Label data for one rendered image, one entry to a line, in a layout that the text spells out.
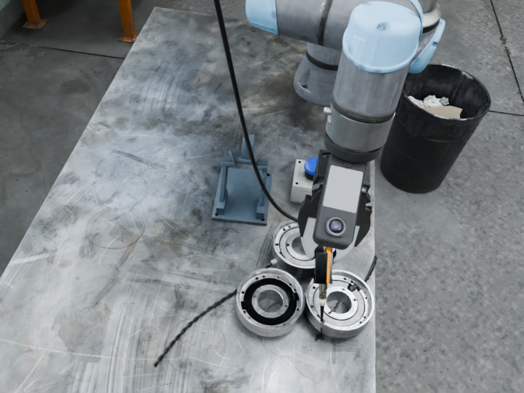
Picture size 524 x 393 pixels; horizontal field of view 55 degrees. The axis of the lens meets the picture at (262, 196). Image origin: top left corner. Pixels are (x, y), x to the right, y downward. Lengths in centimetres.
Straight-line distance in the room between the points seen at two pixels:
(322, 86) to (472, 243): 114
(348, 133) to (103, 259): 48
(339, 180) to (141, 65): 76
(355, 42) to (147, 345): 52
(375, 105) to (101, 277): 52
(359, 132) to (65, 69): 225
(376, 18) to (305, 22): 14
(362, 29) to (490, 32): 288
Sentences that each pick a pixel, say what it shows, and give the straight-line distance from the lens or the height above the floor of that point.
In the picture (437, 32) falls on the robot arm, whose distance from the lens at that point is 108.
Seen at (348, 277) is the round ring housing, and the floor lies 83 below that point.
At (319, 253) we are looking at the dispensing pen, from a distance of 72.
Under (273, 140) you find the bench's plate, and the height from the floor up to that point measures 80.
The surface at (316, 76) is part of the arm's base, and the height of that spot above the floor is 86.
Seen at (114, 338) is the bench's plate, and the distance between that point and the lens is 81.
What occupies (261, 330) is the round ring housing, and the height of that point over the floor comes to 83.
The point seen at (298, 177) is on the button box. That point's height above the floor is 85.
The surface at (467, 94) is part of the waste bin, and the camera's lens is 214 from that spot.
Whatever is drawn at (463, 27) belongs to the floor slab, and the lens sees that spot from 337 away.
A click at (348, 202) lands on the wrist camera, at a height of 107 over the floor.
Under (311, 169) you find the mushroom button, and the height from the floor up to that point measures 87.
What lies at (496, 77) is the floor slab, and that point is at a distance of 301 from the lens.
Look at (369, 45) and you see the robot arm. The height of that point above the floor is 124.
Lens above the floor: 152
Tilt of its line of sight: 49 degrees down
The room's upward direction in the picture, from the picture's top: 6 degrees clockwise
